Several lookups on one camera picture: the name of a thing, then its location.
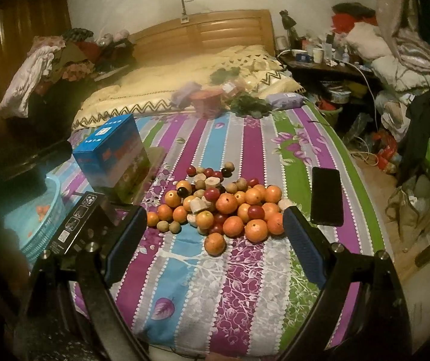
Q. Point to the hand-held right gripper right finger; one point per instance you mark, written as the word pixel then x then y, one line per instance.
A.
pixel 305 248

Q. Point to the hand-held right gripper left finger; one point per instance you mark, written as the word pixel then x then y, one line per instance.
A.
pixel 124 244

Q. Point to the teal plastic basket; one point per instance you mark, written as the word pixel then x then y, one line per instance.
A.
pixel 55 210

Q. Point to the pile of mixed fruits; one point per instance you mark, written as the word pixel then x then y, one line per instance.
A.
pixel 233 203

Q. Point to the black smartphone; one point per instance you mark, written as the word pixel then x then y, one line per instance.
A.
pixel 326 195

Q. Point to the blue cardboard box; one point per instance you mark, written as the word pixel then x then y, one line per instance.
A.
pixel 105 146

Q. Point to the striped floral bed sheet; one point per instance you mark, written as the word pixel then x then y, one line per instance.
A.
pixel 218 289

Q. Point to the green plastic basin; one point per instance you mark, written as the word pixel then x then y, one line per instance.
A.
pixel 331 114

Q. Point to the pile of clothes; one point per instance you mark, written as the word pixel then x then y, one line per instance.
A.
pixel 30 79

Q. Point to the purple packet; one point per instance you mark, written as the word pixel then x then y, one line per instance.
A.
pixel 286 100

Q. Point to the green leafy bunch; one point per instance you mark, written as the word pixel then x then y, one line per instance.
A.
pixel 224 74
pixel 248 105

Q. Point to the cream zigzag quilt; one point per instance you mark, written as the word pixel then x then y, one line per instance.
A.
pixel 154 82

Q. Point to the red plastic container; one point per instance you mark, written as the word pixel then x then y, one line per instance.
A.
pixel 207 103

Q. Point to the dark wooden nightstand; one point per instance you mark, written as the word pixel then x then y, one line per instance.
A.
pixel 320 72

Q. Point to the brown wooden wardrobe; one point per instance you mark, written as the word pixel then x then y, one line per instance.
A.
pixel 11 45

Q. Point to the white cup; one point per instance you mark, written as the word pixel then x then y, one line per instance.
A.
pixel 317 55

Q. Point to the heap of bedding and clothes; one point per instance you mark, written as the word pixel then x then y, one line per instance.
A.
pixel 388 49

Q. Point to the wooden headboard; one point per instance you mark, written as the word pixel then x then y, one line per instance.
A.
pixel 218 34

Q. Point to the beige curtain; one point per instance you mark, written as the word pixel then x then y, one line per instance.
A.
pixel 399 7

